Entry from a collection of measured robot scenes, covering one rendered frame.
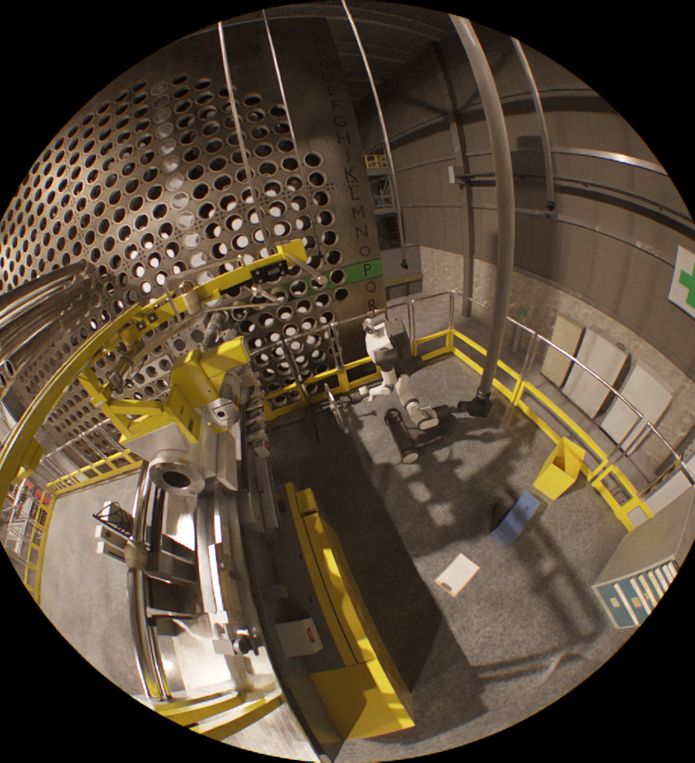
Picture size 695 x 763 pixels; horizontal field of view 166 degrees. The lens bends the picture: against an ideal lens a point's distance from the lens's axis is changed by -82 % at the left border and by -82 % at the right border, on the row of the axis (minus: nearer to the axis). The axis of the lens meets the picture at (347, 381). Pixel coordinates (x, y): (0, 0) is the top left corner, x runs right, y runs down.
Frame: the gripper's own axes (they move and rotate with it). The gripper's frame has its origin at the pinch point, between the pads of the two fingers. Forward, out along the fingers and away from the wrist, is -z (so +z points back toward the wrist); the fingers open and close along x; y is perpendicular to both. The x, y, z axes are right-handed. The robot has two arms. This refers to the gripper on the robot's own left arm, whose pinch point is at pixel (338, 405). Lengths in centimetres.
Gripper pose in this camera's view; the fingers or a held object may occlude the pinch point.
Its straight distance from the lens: 187.7
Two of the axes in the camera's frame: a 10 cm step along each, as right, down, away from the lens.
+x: 3.4, 5.5, -7.7
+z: 9.2, -3.5, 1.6
